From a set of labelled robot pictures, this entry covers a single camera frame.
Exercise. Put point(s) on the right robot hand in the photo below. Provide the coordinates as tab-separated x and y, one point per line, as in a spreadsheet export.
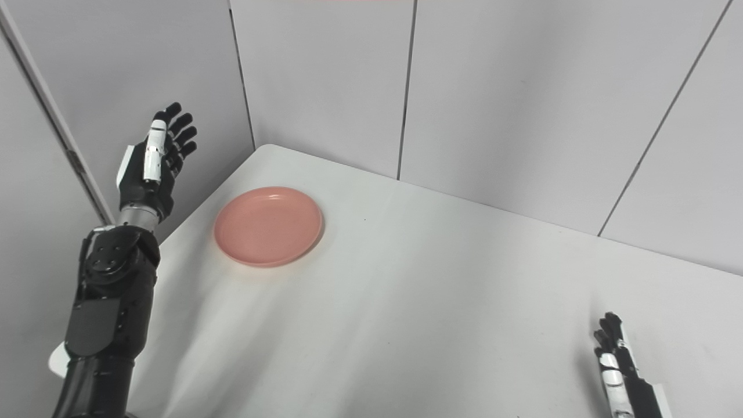
624	377

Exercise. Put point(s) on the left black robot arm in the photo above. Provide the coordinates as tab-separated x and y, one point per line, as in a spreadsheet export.
110	313

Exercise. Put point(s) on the pink round plate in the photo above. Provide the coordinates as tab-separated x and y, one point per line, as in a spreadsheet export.
268	226

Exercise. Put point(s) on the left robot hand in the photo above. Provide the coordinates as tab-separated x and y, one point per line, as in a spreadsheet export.
152	174

